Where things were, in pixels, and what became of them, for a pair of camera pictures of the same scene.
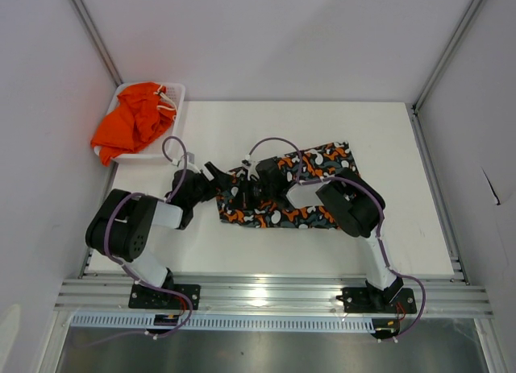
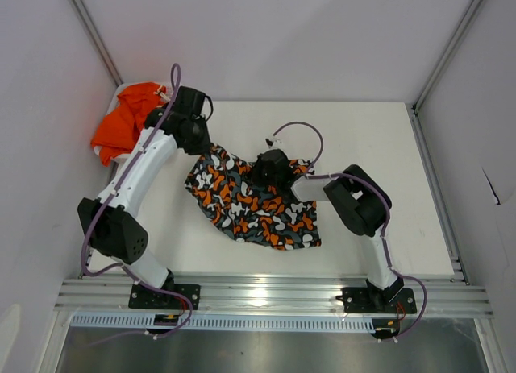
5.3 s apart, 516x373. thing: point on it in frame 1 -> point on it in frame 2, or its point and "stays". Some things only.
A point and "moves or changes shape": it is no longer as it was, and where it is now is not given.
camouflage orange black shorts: (240, 202) moves or changes shape
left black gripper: (221, 183) -> (204, 146)
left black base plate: (142, 296) stays
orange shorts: (138, 122) stays
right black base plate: (357, 300) stays
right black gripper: (244, 190) -> (255, 173)
